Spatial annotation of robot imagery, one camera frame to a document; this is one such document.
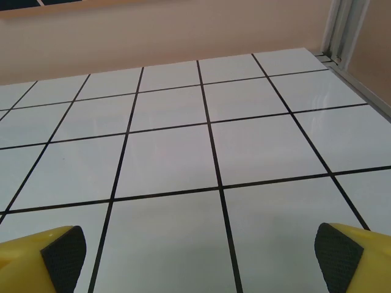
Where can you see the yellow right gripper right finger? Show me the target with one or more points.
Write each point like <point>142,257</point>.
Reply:
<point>360,262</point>

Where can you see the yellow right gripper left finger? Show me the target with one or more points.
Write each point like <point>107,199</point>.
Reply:
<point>27,262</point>

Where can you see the aluminium table side rail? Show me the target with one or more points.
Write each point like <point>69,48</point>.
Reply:
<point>360,85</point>

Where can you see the aluminium corner post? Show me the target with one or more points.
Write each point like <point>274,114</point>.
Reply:
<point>342,27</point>

